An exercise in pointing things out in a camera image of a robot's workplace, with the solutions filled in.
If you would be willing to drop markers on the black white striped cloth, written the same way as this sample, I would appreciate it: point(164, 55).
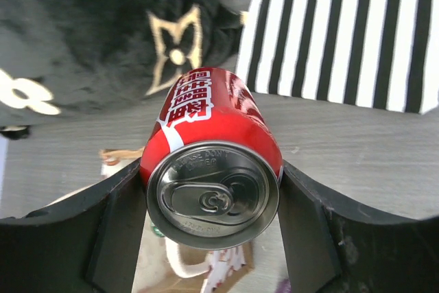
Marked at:
point(379, 54)

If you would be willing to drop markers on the black floral plush blanket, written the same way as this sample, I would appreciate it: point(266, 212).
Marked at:
point(65, 59)

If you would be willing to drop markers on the purple Fanta can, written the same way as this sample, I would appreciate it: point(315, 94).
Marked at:
point(284, 287)

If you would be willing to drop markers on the brown burlap canvas bag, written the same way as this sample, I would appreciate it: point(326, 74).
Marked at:
point(166, 266)

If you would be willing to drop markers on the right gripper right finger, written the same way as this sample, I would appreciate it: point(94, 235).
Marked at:
point(336, 244)

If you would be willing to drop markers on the red cola can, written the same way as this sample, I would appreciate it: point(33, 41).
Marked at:
point(211, 167)

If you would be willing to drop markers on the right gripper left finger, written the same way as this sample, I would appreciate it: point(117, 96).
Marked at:
point(88, 242)

